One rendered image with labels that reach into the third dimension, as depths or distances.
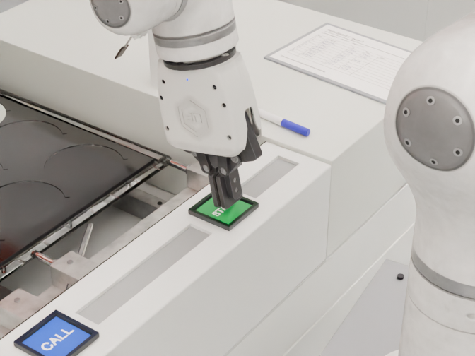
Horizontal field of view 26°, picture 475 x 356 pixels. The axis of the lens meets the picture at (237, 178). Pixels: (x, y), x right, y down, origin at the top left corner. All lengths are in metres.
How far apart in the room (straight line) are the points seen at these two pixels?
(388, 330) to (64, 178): 0.45
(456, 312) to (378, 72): 0.57
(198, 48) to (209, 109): 0.07
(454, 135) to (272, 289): 0.50
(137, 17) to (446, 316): 0.38
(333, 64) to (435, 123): 0.69
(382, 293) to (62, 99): 0.56
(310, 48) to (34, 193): 0.44
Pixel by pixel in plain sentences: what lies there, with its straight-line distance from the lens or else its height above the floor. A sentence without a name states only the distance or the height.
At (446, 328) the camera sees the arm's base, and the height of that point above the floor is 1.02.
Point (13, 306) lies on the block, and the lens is 1.11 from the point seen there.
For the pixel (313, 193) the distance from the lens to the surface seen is 1.20.
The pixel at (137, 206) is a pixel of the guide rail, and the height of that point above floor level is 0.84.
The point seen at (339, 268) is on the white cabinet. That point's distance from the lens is 1.34.
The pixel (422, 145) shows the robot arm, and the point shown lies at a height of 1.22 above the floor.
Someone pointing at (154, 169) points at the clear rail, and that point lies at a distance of 1.31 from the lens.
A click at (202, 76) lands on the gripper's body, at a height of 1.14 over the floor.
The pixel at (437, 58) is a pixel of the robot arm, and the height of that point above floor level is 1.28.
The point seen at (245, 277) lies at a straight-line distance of 1.13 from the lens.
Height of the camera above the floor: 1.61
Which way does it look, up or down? 33 degrees down
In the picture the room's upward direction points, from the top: straight up
